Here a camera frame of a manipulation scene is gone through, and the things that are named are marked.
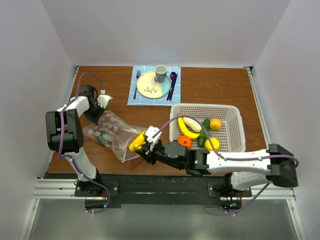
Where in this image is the purple metal fork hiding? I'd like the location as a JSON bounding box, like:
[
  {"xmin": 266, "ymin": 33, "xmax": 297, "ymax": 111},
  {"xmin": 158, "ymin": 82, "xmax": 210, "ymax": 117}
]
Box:
[{"xmin": 133, "ymin": 70, "xmax": 141, "ymax": 100}]

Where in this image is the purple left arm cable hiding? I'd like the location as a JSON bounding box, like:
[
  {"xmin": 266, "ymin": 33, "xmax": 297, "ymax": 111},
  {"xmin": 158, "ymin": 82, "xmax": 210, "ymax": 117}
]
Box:
[{"xmin": 57, "ymin": 71, "xmax": 112, "ymax": 215}]

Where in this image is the yellow fake lemon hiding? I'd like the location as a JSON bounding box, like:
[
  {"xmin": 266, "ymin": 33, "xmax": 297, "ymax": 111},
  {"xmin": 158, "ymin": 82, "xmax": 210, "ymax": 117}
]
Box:
[{"xmin": 204, "ymin": 137, "xmax": 220, "ymax": 151}]

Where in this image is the cream and teal plate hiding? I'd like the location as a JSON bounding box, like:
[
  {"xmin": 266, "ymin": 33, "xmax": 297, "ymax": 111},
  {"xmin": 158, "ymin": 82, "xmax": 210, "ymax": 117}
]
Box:
[{"xmin": 137, "ymin": 71, "xmax": 172, "ymax": 99}]

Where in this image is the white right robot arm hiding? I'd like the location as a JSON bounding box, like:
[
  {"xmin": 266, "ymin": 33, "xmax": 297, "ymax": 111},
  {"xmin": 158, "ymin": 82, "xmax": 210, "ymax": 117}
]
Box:
[{"xmin": 129, "ymin": 140, "xmax": 299, "ymax": 197}]

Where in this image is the white perforated plastic basket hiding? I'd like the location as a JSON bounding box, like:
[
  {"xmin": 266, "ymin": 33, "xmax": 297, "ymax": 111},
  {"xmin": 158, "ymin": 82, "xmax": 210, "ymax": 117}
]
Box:
[{"xmin": 170, "ymin": 103, "xmax": 246, "ymax": 152}]

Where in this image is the light blue checked placemat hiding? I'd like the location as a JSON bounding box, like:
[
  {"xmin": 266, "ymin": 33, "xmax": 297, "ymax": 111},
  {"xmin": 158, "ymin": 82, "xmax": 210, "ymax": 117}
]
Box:
[{"xmin": 127, "ymin": 65, "xmax": 182, "ymax": 107}]

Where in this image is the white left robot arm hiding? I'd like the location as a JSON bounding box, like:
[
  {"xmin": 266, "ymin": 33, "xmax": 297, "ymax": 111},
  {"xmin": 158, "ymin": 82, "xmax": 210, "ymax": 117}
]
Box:
[{"xmin": 45, "ymin": 85, "xmax": 106, "ymax": 197}]

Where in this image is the small green fake pepper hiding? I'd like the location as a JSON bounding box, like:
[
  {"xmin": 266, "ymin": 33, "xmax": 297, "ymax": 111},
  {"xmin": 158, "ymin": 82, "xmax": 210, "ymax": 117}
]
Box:
[{"xmin": 197, "ymin": 129, "xmax": 207, "ymax": 148}]

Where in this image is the yellow fake corn cob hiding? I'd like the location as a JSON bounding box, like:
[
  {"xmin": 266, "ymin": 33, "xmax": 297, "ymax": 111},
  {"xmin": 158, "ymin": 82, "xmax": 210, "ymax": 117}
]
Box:
[{"xmin": 129, "ymin": 130, "xmax": 146, "ymax": 152}]

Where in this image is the clear polka dot zip bag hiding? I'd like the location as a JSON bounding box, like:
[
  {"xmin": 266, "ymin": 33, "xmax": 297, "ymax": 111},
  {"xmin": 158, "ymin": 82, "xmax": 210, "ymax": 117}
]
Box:
[{"xmin": 83, "ymin": 110, "xmax": 146, "ymax": 163}]

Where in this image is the green fake cucumber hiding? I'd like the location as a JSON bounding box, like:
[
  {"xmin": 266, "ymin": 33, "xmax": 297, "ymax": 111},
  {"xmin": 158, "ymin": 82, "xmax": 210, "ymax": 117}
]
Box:
[{"xmin": 202, "ymin": 118, "xmax": 211, "ymax": 131}]

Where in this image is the green fake leafy vegetable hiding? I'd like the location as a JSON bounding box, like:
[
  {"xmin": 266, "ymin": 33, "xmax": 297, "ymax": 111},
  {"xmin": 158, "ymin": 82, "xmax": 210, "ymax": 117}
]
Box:
[{"xmin": 94, "ymin": 130, "xmax": 114, "ymax": 147}]

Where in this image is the purple metal spoon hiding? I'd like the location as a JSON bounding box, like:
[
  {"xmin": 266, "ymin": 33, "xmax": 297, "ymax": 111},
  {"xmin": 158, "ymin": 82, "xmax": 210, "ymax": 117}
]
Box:
[{"xmin": 166, "ymin": 71, "xmax": 178, "ymax": 101}]

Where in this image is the orange fake fruit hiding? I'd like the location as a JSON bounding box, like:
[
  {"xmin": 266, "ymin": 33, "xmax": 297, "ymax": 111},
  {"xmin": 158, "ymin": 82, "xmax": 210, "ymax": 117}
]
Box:
[{"xmin": 177, "ymin": 135, "xmax": 193, "ymax": 149}]

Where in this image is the white fake radish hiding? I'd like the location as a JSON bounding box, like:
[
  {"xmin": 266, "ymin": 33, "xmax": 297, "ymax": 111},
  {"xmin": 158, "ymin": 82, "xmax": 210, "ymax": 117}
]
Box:
[{"xmin": 182, "ymin": 117, "xmax": 202, "ymax": 133}]

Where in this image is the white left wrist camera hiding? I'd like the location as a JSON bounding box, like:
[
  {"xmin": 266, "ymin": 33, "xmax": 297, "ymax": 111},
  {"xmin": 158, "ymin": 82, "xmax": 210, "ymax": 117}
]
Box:
[{"xmin": 97, "ymin": 94, "xmax": 113, "ymax": 109}]

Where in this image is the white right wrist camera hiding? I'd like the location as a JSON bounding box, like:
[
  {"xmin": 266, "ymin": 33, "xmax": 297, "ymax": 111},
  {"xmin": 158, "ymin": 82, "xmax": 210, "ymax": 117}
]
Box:
[{"xmin": 143, "ymin": 126, "xmax": 162, "ymax": 150}]

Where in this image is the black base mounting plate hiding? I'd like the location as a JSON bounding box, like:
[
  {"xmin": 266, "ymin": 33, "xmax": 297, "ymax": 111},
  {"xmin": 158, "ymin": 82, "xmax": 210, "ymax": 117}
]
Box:
[{"xmin": 74, "ymin": 174, "xmax": 252, "ymax": 210}]

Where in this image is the grey ceramic mug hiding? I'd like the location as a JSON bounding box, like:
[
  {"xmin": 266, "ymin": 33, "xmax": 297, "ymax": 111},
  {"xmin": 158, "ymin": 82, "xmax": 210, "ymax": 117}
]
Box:
[{"xmin": 154, "ymin": 65, "xmax": 167, "ymax": 83}]

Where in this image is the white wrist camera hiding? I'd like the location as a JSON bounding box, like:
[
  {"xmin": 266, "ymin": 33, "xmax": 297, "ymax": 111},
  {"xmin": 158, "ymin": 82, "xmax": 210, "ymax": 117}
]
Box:
[
  {"xmin": 143, "ymin": 126, "xmax": 162, "ymax": 150},
  {"xmin": 97, "ymin": 94, "xmax": 113, "ymax": 109}
]

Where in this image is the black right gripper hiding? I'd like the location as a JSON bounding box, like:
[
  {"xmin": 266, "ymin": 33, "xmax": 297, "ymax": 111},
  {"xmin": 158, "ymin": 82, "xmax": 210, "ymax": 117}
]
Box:
[{"xmin": 136, "ymin": 138, "xmax": 185, "ymax": 170}]

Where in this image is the yellow fake banana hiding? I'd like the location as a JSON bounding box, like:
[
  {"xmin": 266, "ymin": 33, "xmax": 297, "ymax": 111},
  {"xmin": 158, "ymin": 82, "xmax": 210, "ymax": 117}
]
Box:
[{"xmin": 177, "ymin": 117, "xmax": 200, "ymax": 140}]

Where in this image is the aluminium frame rail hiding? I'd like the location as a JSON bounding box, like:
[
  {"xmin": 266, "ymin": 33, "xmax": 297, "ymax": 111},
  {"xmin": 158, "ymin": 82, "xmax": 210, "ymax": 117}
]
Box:
[{"xmin": 29, "ymin": 66, "xmax": 298, "ymax": 240}]

